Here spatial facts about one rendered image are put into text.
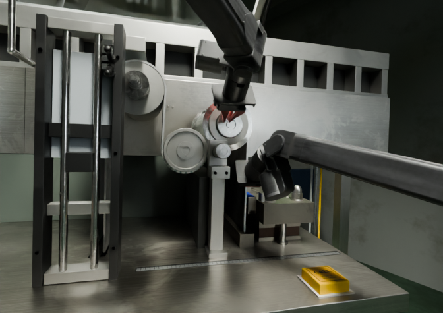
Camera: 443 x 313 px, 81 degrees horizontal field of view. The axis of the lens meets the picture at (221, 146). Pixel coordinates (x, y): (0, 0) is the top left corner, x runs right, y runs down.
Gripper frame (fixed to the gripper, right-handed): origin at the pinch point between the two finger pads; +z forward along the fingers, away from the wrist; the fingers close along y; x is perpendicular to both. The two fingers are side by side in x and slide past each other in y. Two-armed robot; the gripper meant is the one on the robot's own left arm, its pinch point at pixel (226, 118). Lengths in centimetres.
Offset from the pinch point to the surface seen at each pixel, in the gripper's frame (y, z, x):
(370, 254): 187, 195, -5
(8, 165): -69, 37, 9
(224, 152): -1.7, 1.3, -10.1
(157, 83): -18.0, -2.2, 10.0
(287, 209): 18.4, 15.6, -20.2
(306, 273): 13.7, 6.4, -38.2
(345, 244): 80, 81, -17
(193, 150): -8.5, 8.1, -4.9
